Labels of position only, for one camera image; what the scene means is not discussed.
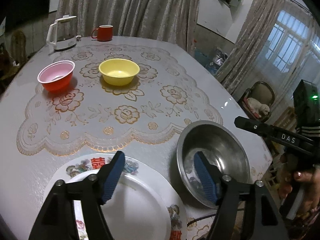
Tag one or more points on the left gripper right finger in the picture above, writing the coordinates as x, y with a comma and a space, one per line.
209, 176

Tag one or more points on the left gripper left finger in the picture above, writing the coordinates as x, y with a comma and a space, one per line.
109, 176

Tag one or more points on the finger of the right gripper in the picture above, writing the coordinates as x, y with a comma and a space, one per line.
254, 126

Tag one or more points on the large white double-happiness plate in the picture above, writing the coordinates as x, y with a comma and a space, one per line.
81, 167

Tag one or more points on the stainless steel bowl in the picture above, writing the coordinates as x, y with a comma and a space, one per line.
220, 147

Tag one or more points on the white floral plate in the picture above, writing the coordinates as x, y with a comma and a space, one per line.
136, 211

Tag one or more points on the person's right hand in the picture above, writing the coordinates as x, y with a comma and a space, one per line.
300, 186

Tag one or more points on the armchair with white cushion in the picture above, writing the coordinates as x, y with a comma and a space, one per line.
256, 101

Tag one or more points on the window side curtain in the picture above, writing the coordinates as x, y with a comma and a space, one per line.
278, 44

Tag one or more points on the lace table doily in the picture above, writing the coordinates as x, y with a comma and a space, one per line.
154, 107

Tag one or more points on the yellow plastic bowl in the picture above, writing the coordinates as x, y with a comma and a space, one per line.
118, 72

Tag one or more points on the red bowl pink inside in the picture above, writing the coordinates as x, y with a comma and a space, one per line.
56, 76

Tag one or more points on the red mug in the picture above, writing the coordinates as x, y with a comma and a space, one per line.
103, 33

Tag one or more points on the white electric kettle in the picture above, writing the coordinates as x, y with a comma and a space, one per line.
62, 33

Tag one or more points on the beige patterned curtain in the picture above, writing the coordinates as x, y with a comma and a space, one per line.
171, 21

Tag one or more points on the wooden chair by wall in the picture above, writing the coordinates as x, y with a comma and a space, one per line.
17, 47

